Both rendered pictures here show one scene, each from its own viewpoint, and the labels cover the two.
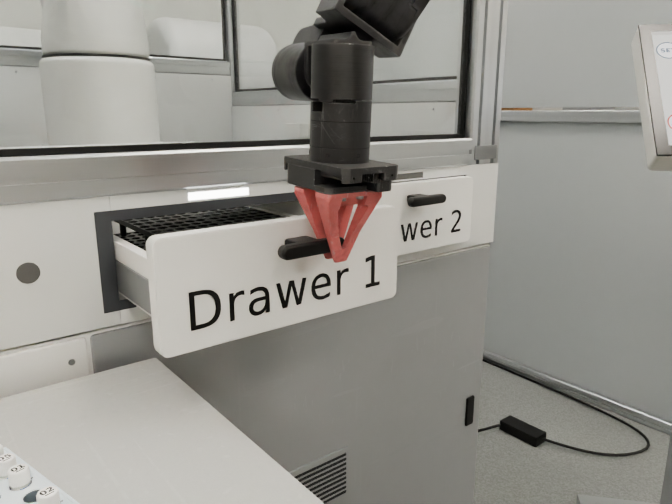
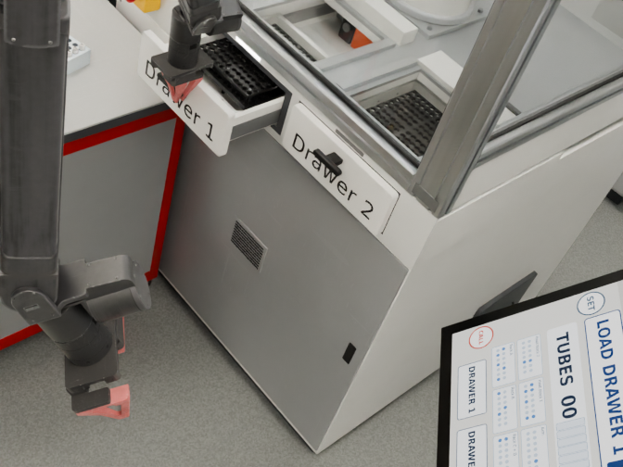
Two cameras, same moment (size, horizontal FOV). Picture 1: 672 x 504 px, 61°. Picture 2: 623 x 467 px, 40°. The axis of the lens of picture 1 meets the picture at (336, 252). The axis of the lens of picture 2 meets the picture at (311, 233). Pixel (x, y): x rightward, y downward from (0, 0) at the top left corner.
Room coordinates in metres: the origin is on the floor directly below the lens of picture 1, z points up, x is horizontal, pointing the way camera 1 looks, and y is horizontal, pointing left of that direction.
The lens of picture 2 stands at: (0.48, -1.33, 1.96)
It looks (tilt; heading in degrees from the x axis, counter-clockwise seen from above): 45 degrees down; 72
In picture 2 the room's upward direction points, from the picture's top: 20 degrees clockwise
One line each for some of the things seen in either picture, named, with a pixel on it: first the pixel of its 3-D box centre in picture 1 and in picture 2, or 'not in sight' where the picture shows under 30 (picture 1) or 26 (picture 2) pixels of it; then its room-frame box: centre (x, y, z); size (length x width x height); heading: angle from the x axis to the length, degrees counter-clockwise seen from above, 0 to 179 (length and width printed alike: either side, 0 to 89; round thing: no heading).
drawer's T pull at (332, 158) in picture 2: (421, 199); (331, 160); (0.85, -0.13, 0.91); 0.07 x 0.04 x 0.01; 128
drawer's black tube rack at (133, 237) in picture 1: (204, 241); (259, 69); (0.72, 0.17, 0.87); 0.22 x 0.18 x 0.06; 38
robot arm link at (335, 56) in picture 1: (338, 73); (189, 23); (0.55, 0.00, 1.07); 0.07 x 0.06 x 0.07; 29
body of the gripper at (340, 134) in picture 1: (339, 140); (183, 51); (0.55, 0.00, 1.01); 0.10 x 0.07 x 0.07; 37
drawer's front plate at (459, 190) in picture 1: (407, 217); (336, 168); (0.87, -0.11, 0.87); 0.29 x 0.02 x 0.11; 128
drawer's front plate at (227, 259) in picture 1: (290, 271); (184, 92); (0.56, 0.05, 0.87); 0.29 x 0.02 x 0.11; 128
